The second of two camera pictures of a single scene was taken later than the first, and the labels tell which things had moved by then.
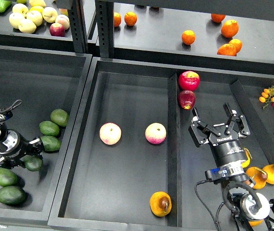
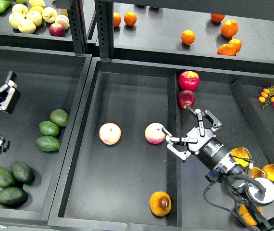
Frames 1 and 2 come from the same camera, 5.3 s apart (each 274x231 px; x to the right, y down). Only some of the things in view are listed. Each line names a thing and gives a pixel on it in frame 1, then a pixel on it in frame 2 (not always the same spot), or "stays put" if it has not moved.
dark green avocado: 32,163 to 22,171
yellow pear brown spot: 160,203 stays put
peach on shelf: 64,20 stays put
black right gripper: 227,148 to 207,146
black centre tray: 129,163 stays put
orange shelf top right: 217,18 stays put
